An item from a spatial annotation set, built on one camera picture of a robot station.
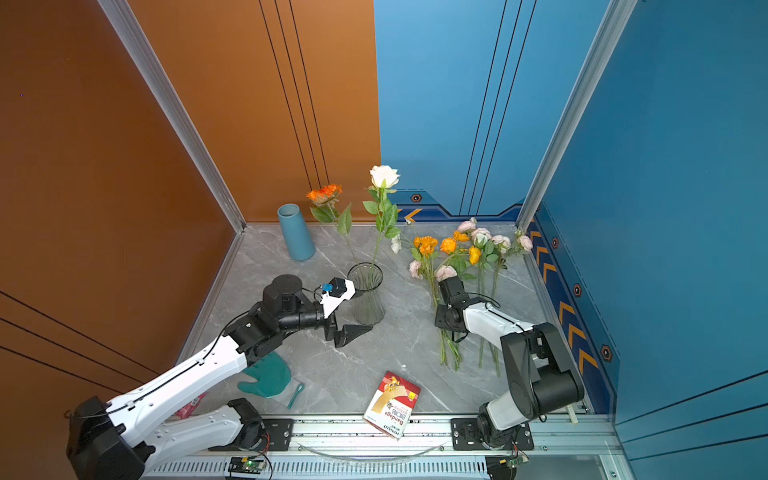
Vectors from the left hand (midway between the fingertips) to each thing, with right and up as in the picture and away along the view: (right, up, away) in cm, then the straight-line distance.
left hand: (366, 307), depth 69 cm
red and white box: (+6, -26, +5) cm, 27 cm away
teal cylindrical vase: (-27, +18, +32) cm, 46 cm away
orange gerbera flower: (-11, +23, +8) cm, 27 cm away
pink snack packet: (-26, -12, -22) cm, 36 cm away
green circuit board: (-29, -38, +2) cm, 48 cm away
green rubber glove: (-27, -21, +13) cm, 37 cm away
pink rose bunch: (+39, +11, +36) cm, 54 cm away
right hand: (+22, -9, +24) cm, 34 cm away
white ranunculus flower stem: (+7, +16, +40) cm, 43 cm away
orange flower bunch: (+20, +12, +33) cm, 41 cm away
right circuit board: (+35, -36, 0) cm, 50 cm away
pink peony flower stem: (+22, -17, +17) cm, 33 cm away
